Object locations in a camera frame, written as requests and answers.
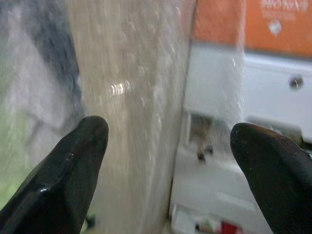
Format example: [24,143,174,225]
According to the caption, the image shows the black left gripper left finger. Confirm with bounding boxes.
[0,115,110,234]

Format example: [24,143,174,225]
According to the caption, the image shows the black round knob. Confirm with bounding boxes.
[289,74,304,90]

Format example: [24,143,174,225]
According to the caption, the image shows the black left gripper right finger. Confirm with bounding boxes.
[230,122,312,234]

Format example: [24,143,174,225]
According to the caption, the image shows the white drawer cabinet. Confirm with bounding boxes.
[170,41,312,234]

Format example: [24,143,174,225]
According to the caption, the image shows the red white small box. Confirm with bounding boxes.
[195,216,244,234]

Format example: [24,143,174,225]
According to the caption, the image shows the orange printed box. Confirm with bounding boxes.
[192,0,312,58]

